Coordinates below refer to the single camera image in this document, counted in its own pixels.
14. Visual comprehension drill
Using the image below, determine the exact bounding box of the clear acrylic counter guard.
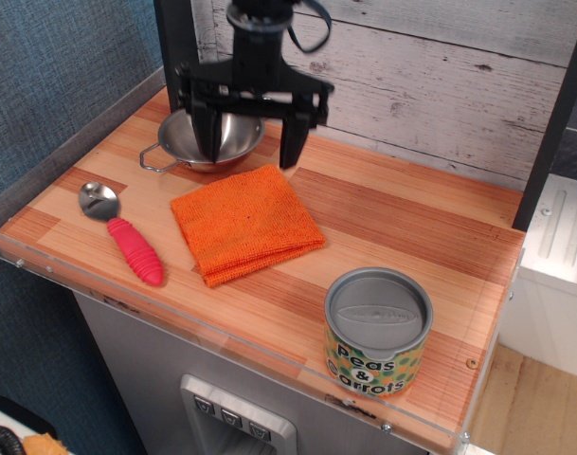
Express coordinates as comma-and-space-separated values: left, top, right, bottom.
0, 220, 524, 454

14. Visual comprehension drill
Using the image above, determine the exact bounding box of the grey toy fridge cabinet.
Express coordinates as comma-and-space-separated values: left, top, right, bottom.
76, 295, 423, 454

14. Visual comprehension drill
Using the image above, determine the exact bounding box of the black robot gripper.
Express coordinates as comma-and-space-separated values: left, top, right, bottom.
176, 26, 334, 170

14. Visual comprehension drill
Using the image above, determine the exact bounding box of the dark vertical left post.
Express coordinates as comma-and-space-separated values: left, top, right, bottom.
153, 0, 199, 112

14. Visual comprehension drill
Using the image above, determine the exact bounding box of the dark vertical post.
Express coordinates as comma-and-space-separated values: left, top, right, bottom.
512, 41, 577, 232
153, 0, 199, 112

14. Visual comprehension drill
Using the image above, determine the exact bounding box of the dark vertical right post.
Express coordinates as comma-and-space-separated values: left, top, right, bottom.
512, 41, 577, 232

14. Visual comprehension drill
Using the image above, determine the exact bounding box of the peas and carrots toy can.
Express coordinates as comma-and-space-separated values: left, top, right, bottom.
324, 267, 434, 397

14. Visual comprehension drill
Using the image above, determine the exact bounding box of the silver dispenser button panel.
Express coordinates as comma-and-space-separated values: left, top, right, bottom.
180, 374, 298, 454

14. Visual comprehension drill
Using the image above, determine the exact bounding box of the white toy sink unit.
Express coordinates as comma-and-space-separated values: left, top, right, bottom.
499, 174, 577, 375

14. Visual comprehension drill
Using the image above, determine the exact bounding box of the folded orange cloth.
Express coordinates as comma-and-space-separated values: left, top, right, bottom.
171, 165, 326, 287

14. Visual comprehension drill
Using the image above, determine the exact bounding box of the spoon with pink handle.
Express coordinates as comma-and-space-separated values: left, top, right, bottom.
79, 182, 165, 286

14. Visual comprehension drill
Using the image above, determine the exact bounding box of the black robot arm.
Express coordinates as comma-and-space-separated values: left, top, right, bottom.
176, 1, 334, 169

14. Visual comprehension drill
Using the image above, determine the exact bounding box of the orange object at bottom left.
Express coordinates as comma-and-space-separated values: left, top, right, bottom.
23, 433, 70, 455

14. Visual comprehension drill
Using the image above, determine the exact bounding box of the small steel pot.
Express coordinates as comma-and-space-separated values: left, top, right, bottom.
139, 110, 265, 173

